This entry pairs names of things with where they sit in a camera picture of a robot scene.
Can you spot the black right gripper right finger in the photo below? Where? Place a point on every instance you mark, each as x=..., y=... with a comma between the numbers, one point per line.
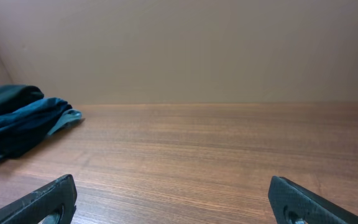
x=292, y=204

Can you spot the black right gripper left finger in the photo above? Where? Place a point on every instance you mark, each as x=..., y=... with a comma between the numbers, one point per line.
x=52, y=203

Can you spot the light grey folded garment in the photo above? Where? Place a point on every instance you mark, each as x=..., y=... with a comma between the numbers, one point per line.
x=65, y=119

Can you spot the dark blue folded garment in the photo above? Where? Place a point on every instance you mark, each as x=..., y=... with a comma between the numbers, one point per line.
x=26, y=127

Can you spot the black folded garment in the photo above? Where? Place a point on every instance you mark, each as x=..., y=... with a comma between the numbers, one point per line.
x=13, y=97

